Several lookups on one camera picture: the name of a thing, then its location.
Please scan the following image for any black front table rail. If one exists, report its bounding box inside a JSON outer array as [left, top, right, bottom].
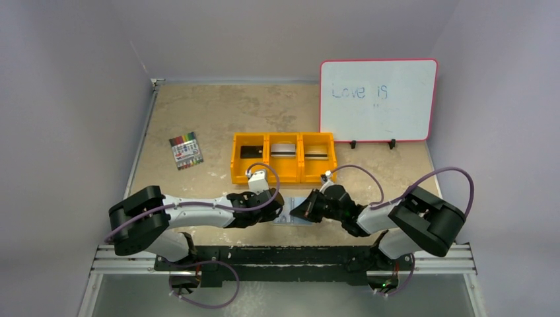
[[155, 246, 412, 287]]

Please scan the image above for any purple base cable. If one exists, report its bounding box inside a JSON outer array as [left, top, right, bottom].
[[168, 259, 241, 310]]

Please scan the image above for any yellow three-compartment bin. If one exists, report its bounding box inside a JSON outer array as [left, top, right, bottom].
[[230, 132, 337, 185]]

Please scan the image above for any right aluminium frame rail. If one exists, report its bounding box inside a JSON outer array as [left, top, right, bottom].
[[414, 244, 477, 275]]

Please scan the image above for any silver magnetic stripe card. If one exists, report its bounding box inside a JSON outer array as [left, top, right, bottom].
[[269, 143, 297, 158]]

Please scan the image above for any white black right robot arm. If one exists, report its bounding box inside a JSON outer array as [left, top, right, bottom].
[[290, 184, 466, 269]]

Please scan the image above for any pink-framed whiteboard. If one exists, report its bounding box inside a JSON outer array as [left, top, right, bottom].
[[319, 58, 438, 143]]

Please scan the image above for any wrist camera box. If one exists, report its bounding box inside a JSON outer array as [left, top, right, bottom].
[[320, 170, 333, 184], [246, 170, 269, 194]]

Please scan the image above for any beige leather card holder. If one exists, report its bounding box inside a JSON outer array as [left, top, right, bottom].
[[271, 197, 314, 227]]

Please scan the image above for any gold magnetic stripe card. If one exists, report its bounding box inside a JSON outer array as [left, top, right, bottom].
[[304, 145, 329, 160]]

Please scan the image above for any marker pen pack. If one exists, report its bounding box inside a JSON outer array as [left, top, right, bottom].
[[168, 131, 204, 170]]

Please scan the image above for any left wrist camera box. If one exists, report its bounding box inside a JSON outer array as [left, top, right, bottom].
[[246, 170, 269, 194]]

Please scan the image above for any black magnetic stripe card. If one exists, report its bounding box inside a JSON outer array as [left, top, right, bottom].
[[240, 145, 263, 159]]

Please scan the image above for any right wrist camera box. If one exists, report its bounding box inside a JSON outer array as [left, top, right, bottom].
[[320, 170, 333, 184]]

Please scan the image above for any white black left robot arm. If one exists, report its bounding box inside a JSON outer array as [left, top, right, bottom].
[[104, 186, 284, 270]]

